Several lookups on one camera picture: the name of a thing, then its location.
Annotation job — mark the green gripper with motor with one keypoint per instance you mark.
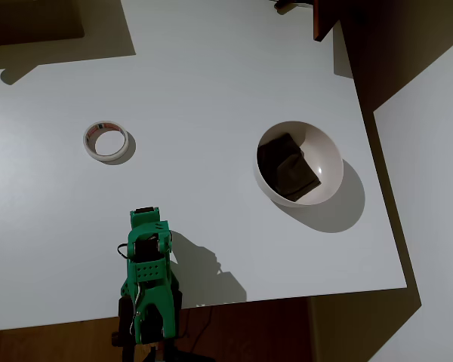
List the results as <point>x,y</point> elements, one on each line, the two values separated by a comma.
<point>145,211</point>

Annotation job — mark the white masking tape roll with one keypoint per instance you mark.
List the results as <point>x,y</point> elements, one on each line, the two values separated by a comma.
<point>89,145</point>

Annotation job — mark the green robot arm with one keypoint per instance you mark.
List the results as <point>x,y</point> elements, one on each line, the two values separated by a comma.
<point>151,269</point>

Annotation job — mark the black table clamp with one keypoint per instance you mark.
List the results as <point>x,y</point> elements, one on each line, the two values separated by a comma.
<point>124,320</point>

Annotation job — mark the dark folded cloth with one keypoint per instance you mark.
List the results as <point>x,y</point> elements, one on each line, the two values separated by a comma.
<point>287,169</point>

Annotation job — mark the white round bowl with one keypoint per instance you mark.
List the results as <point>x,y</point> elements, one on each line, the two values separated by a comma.
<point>328,158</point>

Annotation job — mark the dark furniture block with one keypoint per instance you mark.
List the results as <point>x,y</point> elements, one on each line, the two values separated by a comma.
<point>30,19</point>

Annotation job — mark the brown wooden board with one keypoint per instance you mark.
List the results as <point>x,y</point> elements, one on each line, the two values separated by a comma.
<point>322,19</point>

